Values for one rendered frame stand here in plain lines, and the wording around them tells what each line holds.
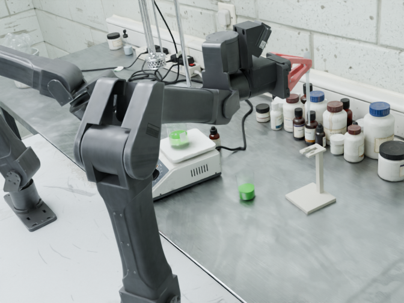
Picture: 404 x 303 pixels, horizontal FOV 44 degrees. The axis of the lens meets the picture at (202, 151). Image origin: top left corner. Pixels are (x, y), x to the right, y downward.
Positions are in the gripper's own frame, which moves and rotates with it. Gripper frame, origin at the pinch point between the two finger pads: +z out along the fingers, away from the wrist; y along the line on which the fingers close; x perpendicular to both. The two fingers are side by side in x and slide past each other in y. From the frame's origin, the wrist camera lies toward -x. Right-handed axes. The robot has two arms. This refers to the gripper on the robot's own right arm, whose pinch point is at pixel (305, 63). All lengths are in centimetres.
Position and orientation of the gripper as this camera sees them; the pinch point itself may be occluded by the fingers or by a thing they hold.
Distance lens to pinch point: 100.5
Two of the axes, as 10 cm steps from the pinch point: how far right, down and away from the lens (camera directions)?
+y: -4.7, -3.8, 8.0
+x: 1.3, 8.6, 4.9
